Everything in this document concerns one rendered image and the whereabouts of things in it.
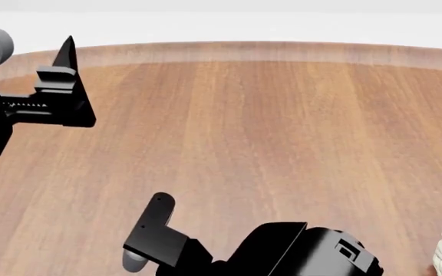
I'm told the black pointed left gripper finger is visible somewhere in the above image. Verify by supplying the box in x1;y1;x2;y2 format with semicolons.
32;34;97;129

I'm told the black right camera bracket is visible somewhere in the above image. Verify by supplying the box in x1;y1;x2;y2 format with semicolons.
123;192;192;268

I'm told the grey cylindrical right wrist camera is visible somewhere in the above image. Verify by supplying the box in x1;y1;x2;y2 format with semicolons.
121;248;150;274

